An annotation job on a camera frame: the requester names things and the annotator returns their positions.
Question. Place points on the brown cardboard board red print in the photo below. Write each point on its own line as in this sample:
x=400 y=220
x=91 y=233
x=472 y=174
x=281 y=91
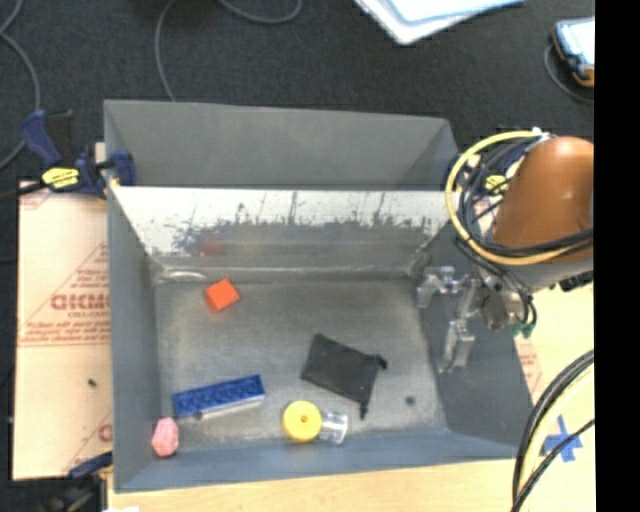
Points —
x=60 y=325

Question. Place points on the orange cube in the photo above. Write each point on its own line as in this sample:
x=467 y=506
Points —
x=222 y=295

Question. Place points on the blue flat block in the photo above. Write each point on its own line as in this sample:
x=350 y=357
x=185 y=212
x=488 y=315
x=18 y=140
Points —
x=217 y=396

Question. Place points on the pink faceted lump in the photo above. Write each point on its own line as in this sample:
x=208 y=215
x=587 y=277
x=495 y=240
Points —
x=165 y=437

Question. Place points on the black cloth pouch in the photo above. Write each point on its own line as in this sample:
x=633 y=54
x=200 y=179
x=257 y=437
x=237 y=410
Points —
x=342 y=369

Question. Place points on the clear bottle with yellow cap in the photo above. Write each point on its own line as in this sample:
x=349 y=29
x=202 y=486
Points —
x=302 y=421

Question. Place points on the grey metal bin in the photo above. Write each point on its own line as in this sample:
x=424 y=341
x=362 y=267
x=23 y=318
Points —
x=300 y=330

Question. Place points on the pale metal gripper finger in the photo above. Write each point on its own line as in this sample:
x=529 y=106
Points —
x=457 y=347
x=436 y=286

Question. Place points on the black cylinder on white bracket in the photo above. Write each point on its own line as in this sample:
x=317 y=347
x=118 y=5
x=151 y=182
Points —
x=575 y=282

